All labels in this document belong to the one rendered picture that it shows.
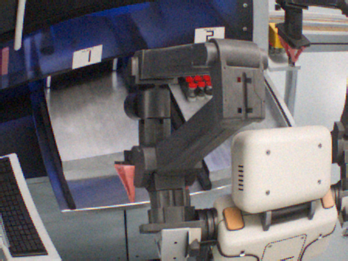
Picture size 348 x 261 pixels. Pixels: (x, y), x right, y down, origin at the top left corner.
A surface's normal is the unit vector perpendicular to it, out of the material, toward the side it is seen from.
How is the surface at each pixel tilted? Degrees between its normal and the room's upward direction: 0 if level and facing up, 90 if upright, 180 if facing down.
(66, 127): 0
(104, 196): 0
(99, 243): 90
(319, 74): 0
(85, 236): 90
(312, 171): 48
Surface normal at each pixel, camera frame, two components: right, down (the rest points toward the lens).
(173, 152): -0.93, 0.07
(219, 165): 0.05, -0.74
